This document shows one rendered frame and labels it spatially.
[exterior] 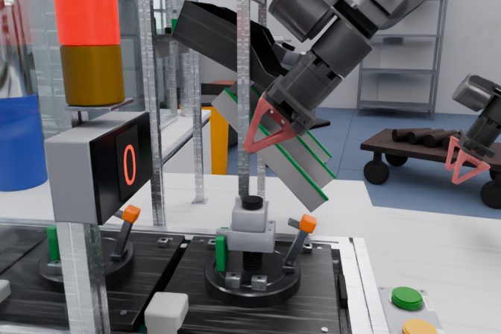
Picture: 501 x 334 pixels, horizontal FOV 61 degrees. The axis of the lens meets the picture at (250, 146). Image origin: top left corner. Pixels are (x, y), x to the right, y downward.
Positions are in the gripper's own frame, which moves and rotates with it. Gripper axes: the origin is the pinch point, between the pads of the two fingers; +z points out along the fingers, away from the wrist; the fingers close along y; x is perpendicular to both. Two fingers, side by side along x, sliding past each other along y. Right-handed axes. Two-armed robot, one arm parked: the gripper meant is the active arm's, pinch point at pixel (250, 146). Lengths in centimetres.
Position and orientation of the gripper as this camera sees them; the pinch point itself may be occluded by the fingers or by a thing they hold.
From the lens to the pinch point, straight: 57.3
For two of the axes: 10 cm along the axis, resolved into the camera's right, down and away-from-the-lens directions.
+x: 7.5, 6.6, 0.9
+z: -6.5, 7.0, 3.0
